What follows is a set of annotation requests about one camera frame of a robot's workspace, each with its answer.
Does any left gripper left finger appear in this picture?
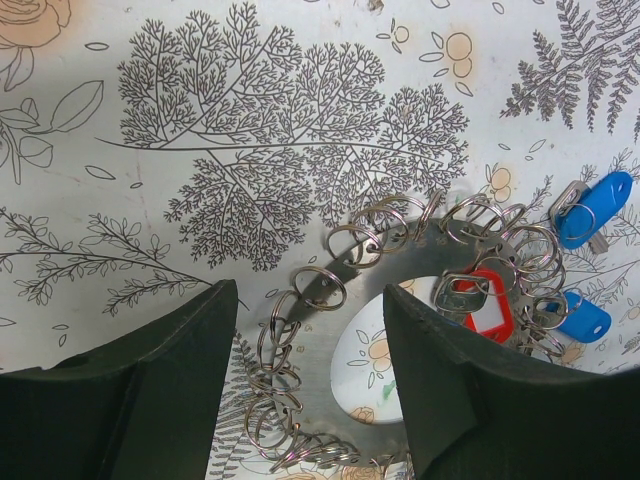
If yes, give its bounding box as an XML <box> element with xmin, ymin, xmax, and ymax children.
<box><xmin>1</xmin><ymin>280</ymin><xmax>238</xmax><ymax>479</ymax></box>

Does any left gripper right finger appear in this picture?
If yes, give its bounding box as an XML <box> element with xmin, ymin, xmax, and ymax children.
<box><xmin>383</xmin><ymin>285</ymin><xmax>639</xmax><ymax>479</ymax></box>

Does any metal disc keyring holder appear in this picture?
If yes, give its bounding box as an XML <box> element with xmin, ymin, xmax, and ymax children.
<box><xmin>244</xmin><ymin>193</ymin><xmax>568</xmax><ymax>473</ymax></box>

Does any blue tag key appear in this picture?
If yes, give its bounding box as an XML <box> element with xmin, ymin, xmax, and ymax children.
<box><xmin>553</xmin><ymin>290</ymin><xmax>612</xmax><ymax>344</ymax></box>
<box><xmin>549</xmin><ymin>171</ymin><xmax>633</xmax><ymax>250</ymax></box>

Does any red tag key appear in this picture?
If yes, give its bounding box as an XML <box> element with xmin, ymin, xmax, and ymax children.
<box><xmin>433</xmin><ymin>267</ymin><xmax>515</xmax><ymax>344</ymax></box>

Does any floral table mat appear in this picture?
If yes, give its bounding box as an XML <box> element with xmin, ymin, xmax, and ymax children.
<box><xmin>0</xmin><ymin>0</ymin><xmax>640</xmax><ymax>480</ymax></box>

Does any blue tag key on ring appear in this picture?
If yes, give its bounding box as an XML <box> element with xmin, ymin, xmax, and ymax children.
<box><xmin>553</xmin><ymin>290</ymin><xmax>612</xmax><ymax>344</ymax></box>

